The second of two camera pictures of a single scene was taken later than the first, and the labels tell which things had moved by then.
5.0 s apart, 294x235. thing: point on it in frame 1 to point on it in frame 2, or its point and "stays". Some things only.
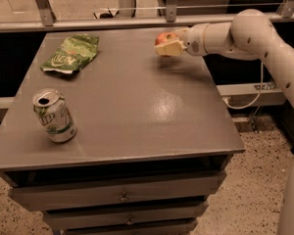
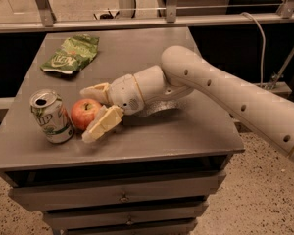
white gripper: [195, 40] to [123, 93]
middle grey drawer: [74, 219] stays
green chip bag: [73, 53] stays
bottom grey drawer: [164, 228] stays
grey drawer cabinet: [152, 144] stays
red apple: [165, 38] to [83, 112]
